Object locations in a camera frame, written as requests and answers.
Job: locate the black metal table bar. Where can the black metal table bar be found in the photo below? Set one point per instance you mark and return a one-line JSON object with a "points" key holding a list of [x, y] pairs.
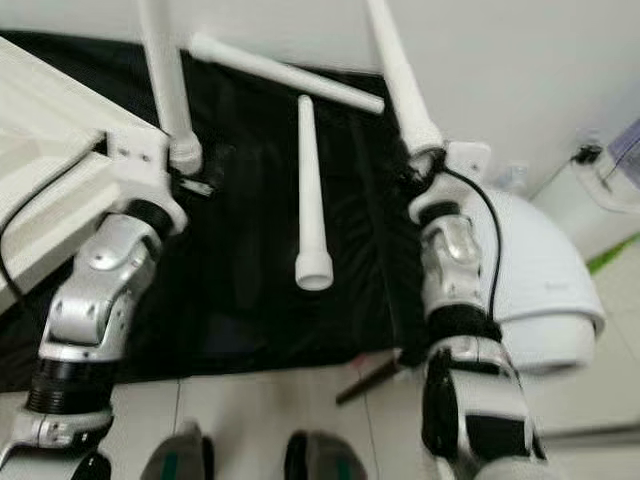
{"points": [[370, 380]]}

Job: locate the grey robot right leg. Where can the grey robot right leg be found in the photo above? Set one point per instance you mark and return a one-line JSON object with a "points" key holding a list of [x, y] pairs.
{"points": [[330, 458]]}

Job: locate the white tapered plastic table leg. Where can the white tapered plastic table leg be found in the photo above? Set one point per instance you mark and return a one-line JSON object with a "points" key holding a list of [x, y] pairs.
{"points": [[165, 70], [290, 75], [400, 80], [310, 200]]}

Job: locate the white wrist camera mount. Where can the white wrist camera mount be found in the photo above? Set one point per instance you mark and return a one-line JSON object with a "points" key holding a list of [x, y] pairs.
{"points": [[470, 160], [140, 150]]}

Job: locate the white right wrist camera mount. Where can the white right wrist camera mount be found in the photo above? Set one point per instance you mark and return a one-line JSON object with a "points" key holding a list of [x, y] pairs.
{"points": [[470, 160]]}

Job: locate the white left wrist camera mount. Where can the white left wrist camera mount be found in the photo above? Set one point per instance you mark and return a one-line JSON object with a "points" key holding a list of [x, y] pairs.
{"points": [[140, 150]]}

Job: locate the black table cloth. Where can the black table cloth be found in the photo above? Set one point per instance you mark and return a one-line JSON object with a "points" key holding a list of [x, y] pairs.
{"points": [[260, 320]]}

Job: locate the green strip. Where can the green strip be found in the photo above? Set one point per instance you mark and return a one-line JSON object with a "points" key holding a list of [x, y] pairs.
{"points": [[615, 253]]}

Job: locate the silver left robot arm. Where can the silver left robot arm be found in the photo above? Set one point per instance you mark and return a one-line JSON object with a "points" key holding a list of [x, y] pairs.
{"points": [[100, 290]]}

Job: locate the black power plug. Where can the black power plug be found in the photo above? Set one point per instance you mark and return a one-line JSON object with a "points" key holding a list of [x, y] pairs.
{"points": [[587, 154]]}

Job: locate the white plastic table top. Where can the white plastic table top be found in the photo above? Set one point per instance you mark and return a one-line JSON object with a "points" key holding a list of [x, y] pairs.
{"points": [[50, 180]]}

